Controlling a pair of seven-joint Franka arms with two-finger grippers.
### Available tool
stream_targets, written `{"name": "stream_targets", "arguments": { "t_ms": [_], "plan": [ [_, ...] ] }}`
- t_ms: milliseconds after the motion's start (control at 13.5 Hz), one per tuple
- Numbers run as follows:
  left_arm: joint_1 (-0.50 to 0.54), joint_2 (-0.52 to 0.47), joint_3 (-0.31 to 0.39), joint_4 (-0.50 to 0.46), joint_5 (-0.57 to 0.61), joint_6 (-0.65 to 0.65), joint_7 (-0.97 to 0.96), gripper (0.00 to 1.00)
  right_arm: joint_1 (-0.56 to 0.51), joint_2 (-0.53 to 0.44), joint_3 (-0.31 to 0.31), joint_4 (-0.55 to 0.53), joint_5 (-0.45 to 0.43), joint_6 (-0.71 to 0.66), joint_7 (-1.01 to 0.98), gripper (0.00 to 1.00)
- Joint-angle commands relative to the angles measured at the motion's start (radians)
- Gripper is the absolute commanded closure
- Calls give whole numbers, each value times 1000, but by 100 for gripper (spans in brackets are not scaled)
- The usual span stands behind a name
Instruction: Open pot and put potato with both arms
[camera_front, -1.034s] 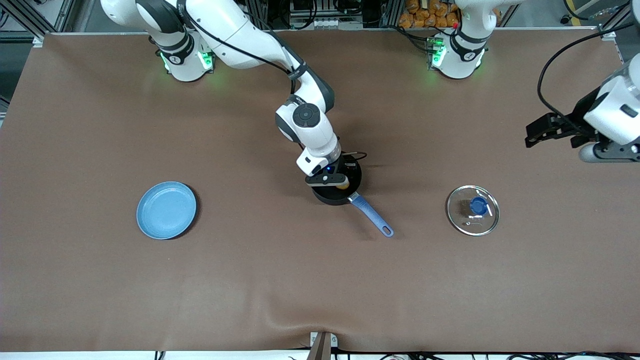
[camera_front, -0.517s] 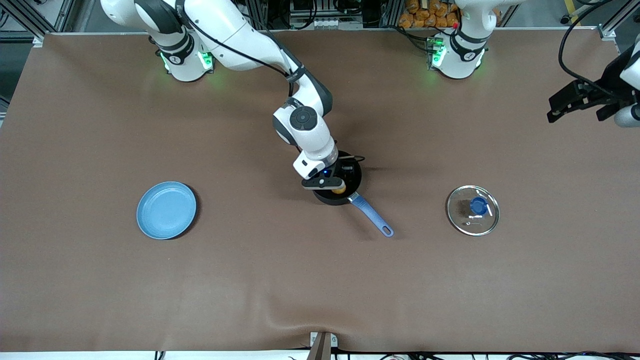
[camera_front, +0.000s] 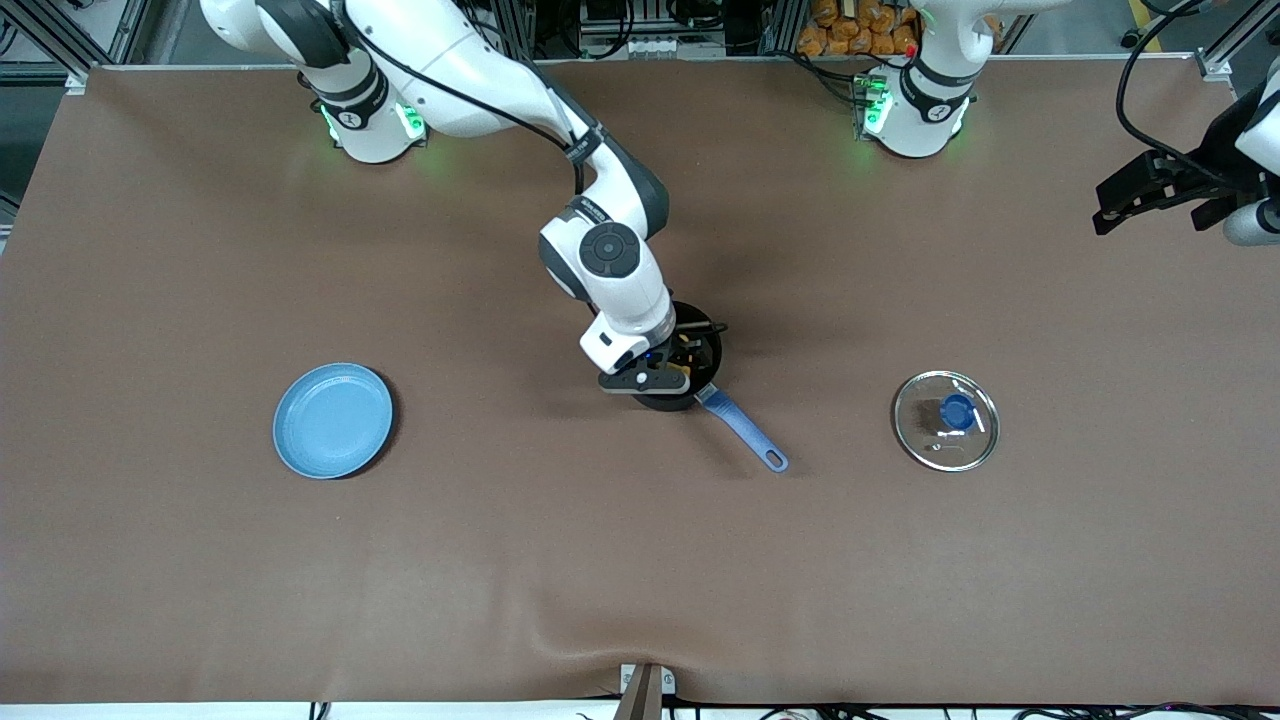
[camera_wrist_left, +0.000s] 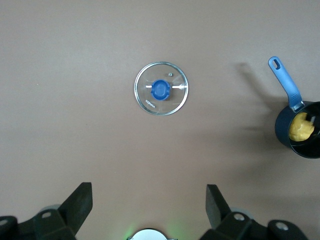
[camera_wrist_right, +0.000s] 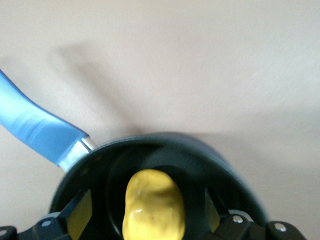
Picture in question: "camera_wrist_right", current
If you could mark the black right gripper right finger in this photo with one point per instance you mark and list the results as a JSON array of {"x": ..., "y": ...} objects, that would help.
[{"x": 215, "y": 212}]

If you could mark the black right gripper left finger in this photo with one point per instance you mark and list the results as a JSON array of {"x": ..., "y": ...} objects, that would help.
[{"x": 77, "y": 215}]

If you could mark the yellow potato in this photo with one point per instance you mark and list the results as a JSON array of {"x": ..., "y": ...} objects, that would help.
[{"x": 153, "y": 207}]

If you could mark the brown table cover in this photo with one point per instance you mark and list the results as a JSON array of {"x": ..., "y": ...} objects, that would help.
[{"x": 175, "y": 62}]

